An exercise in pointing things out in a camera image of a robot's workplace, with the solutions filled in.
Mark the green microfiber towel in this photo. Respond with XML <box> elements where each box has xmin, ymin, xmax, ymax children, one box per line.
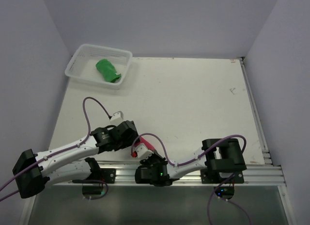
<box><xmin>95</xmin><ymin>59</ymin><xmax>122</xmax><ymax>83</ymax></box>

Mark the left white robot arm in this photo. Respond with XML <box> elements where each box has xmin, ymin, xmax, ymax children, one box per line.
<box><xmin>13</xmin><ymin>121</ymin><xmax>138</xmax><ymax>199</ymax></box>

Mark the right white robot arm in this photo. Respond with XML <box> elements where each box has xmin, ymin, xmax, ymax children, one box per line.
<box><xmin>132</xmin><ymin>138</ymin><xmax>247</xmax><ymax>187</ymax></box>

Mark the white plastic basket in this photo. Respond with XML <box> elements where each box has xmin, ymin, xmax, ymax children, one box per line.
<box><xmin>65</xmin><ymin>44</ymin><xmax>133</xmax><ymax>89</ymax></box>

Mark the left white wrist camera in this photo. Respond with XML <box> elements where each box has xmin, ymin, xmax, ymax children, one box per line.
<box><xmin>109</xmin><ymin>111</ymin><xmax>124</xmax><ymax>126</ymax></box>

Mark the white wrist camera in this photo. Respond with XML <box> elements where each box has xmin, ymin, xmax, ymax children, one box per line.
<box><xmin>131</xmin><ymin>144</ymin><xmax>154</xmax><ymax>160</ymax></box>
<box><xmin>109</xmin><ymin>111</ymin><xmax>124</xmax><ymax>126</ymax></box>

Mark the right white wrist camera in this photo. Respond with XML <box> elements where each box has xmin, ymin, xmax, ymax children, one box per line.
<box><xmin>131</xmin><ymin>144</ymin><xmax>154</xmax><ymax>160</ymax></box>

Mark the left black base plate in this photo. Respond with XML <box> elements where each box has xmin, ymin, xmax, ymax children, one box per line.
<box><xmin>72</xmin><ymin>168</ymin><xmax>116</xmax><ymax>186</ymax></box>

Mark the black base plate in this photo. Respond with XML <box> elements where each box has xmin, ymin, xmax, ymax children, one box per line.
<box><xmin>72</xmin><ymin>168</ymin><xmax>116</xmax><ymax>186</ymax></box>
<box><xmin>200</xmin><ymin>169</ymin><xmax>245</xmax><ymax>184</ymax></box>

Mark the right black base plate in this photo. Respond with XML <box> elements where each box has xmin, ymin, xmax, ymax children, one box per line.
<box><xmin>200</xmin><ymin>169</ymin><xmax>245</xmax><ymax>184</ymax></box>

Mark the aluminium mounting rail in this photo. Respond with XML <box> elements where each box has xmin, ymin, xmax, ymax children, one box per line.
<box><xmin>44</xmin><ymin>158</ymin><xmax>285</xmax><ymax>187</ymax></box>

